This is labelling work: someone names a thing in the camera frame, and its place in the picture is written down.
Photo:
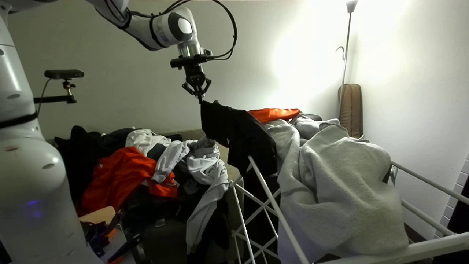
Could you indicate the white clothes drying rack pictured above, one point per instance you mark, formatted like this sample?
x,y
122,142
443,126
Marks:
x,y
261,219

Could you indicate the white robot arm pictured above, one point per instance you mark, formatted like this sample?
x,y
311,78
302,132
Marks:
x,y
38,221

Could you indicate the black shirt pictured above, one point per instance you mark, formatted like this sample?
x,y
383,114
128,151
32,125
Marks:
x,y
243,136

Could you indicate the white shirt on couch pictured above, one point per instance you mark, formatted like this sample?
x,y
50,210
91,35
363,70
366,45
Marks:
x,y
204,164

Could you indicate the grey sweatshirt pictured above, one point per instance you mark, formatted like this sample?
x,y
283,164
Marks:
x,y
333,195

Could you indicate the black clothes on couch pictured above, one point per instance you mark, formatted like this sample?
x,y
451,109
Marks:
x,y
81,153

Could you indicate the orange shirt on couch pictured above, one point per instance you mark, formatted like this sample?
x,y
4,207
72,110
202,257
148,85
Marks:
x,y
119,175

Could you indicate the white floor lamp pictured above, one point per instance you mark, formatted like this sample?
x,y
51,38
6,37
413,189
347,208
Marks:
x,y
343,48

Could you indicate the orange shirt on rack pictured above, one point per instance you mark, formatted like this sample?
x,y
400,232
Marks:
x,y
273,113

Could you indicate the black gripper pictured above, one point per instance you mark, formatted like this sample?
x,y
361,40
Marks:
x,y
196,82

